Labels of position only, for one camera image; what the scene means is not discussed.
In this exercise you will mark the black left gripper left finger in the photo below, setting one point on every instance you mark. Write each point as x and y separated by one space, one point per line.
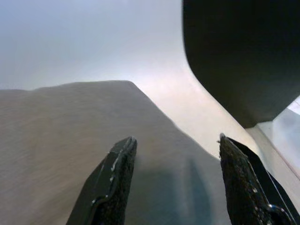
110 187

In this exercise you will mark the grey fabric pillow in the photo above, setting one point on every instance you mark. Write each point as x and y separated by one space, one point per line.
58 140

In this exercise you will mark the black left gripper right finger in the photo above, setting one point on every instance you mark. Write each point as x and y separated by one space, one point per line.
243 187

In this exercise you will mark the black chair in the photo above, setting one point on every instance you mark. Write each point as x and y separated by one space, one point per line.
243 51

